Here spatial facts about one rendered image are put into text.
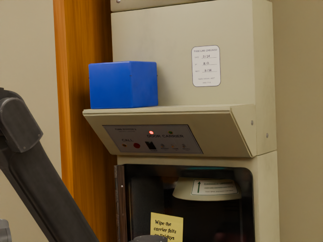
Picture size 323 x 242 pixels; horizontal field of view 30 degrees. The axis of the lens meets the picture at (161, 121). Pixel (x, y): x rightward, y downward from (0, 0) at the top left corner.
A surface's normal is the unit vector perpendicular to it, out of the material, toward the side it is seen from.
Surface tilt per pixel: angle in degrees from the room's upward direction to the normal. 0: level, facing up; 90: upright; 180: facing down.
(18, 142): 92
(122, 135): 135
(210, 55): 90
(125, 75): 90
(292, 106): 90
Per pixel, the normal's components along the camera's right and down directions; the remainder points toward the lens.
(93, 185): 0.86, -0.01
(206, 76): -0.50, 0.07
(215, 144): -0.33, 0.75
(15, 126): 0.70, 0.04
